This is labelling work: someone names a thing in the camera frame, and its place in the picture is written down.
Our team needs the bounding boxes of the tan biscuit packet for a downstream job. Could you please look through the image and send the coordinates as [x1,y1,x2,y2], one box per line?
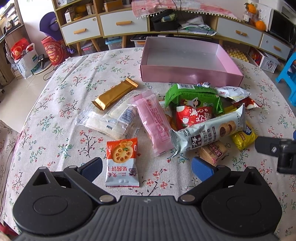
[198,141,228,166]

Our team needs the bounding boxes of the yellow snack packet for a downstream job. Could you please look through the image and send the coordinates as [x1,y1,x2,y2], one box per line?
[231,122,258,151]

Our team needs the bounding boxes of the orange white biscuit packet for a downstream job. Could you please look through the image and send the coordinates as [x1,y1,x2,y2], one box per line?
[105,138,139,187]

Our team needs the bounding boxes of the white jam cookie pack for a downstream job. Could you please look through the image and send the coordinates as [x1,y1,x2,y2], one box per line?
[170,104,246,156]

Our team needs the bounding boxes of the red white candy packet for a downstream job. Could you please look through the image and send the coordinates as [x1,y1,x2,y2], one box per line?
[233,97,261,109]

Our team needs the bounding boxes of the clear white cracker pack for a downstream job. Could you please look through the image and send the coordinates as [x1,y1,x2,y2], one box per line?
[75,105,141,140]

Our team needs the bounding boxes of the white small snack packet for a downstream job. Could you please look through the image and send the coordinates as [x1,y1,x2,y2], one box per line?
[215,86,251,102]

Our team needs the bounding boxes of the red white snack packet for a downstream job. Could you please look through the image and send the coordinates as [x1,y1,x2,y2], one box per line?
[176,105,213,130]

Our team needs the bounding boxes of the pink wafer packet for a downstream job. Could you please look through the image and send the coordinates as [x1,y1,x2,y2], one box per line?
[130,90,173,156]

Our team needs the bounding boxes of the green biscuit package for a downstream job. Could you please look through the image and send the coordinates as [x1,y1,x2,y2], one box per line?
[165,84,224,115]

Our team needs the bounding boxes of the gold snack bar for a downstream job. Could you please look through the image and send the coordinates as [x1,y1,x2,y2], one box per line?
[92,77,138,111]

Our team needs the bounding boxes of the blue plastic stool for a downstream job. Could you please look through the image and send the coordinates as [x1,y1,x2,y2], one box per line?
[276,52,296,106]

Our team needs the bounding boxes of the floral tablecloth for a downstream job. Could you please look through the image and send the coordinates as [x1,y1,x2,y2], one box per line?
[1,48,295,237]

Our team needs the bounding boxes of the white patterned box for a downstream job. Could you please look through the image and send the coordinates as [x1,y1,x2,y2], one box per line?
[248,47,280,73]

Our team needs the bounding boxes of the yellow egg tray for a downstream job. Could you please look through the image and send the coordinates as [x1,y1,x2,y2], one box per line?
[223,45,249,62]

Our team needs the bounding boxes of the black microwave oven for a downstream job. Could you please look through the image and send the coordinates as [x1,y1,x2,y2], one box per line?
[268,10,295,45]

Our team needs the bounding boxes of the orange fruit lower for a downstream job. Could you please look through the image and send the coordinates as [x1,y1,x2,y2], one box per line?
[255,20,266,31]

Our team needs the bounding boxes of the orange fruit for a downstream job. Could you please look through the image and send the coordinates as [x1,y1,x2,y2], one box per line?
[255,20,266,31]
[244,3,257,15]

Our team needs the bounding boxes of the pink cardboard box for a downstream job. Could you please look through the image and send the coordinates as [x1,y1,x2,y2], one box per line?
[140,37,243,87]

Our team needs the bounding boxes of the red round lantern bag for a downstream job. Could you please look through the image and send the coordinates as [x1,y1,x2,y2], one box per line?
[41,36,68,66]

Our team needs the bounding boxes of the white red paper bag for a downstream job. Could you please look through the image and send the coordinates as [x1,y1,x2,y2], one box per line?
[11,38,40,79]

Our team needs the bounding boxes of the blue lid plastic bin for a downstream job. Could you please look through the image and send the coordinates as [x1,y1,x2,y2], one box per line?
[105,37,122,50]

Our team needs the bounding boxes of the orange fruit upper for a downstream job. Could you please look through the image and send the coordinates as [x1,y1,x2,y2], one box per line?
[244,3,257,15]

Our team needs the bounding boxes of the wooden tv cabinet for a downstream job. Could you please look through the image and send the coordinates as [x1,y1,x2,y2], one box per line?
[52,1,292,60]

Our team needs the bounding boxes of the purple hat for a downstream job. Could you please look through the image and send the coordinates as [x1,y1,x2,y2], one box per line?
[39,11,63,41]

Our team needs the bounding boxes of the black storage case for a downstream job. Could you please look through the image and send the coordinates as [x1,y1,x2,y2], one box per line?
[150,9,179,32]

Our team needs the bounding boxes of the pink cherry cloth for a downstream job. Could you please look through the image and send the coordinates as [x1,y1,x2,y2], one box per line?
[132,0,245,19]

